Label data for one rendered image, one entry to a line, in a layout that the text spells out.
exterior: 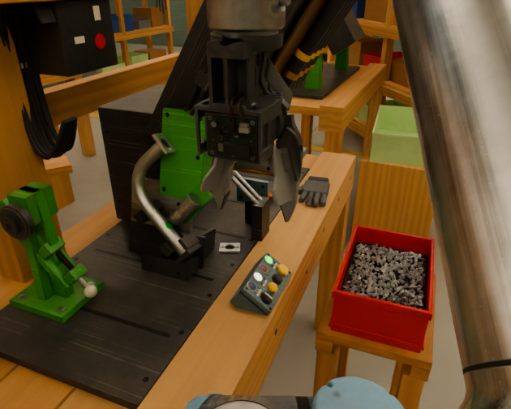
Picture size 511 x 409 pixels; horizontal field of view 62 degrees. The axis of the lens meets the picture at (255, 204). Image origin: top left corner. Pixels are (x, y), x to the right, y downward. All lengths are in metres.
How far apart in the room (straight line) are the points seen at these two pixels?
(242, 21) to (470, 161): 0.27
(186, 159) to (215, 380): 0.49
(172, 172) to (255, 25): 0.68
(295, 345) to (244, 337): 1.25
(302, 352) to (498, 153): 1.97
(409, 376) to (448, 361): 1.15
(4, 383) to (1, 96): 0.57
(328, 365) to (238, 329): 0.31
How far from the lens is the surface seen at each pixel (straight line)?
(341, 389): 0.55
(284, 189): 0.47
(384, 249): 1.24
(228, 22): 0.41
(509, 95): 0.19
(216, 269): 1.08
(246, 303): 0.95
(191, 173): 1.02
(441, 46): 0.22
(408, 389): 1.14
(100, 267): 1.15
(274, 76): 0.48
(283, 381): 2.00
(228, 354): 0.87
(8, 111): 1.08
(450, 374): 2.20
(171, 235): 1.04
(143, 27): 7.34
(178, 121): 1.03
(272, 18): 0.42
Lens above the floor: 1.54
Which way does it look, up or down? 28 degrees down
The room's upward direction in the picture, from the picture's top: straight up
